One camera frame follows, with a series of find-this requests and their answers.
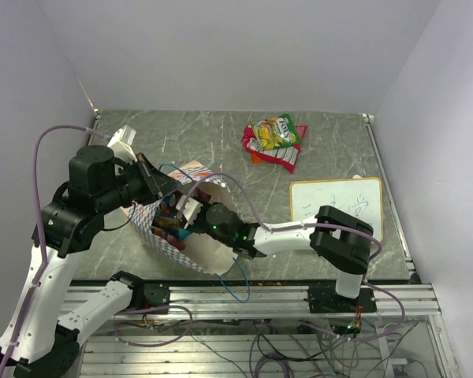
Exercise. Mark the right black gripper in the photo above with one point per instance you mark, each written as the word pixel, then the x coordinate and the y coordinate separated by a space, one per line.
pixel 194 226

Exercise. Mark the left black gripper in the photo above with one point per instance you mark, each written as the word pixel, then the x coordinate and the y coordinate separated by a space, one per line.
pixel 157 185

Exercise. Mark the blue checkered paper bag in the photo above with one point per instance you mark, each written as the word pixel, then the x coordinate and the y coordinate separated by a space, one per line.
pixel 198 252

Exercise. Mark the orange snack packet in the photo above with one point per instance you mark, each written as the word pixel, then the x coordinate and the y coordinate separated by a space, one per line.
pixel 256 159

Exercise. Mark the red white snack bag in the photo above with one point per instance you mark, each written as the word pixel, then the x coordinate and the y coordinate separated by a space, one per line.
pixel 285 156

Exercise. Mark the green yellow candy bag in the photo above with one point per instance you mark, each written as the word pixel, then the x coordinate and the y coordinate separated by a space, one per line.
pixel 274 133

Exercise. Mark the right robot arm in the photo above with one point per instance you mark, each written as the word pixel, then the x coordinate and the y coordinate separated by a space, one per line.
pixel 337 237

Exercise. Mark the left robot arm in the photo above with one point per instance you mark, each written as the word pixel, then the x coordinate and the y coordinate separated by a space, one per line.
pixel 39 341

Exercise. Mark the blue candy bag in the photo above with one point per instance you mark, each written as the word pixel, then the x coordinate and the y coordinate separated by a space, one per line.
pixel 165 217

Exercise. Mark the small whiteboard with writing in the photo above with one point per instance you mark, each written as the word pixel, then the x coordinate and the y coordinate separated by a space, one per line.
pixel 361 197

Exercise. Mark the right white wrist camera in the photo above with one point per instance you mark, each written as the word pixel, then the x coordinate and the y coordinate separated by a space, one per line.
pixel 187 210

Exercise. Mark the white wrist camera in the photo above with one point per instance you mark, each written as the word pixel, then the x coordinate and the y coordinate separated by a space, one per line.
pixel 121 144
pixel 187 210

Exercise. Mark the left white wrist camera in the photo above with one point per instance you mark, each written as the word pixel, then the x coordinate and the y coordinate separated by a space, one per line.
pixel 121 144

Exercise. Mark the aluminium rail frame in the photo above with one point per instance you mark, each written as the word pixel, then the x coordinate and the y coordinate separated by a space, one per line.
pixel 209 334

